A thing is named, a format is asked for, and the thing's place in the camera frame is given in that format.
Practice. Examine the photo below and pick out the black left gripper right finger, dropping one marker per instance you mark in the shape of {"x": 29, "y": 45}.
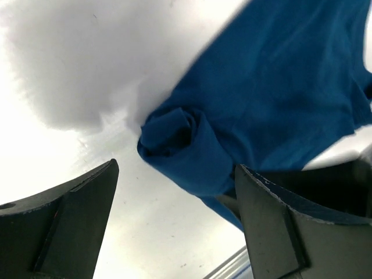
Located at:
{"x": 290, "y": 236}

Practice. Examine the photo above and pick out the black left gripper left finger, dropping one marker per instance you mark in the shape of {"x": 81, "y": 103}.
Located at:
{"x": 58, "y": 233}

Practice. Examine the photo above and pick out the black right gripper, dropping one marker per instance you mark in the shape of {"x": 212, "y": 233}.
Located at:
{"x": 345, "y": 187}

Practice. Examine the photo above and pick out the dark blue t shirt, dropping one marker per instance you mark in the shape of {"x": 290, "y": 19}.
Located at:
{"x": 281, "y": 83}

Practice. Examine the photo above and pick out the aluminium frame rail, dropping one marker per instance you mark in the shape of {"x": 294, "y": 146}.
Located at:
{"x": 237, "y": 266}

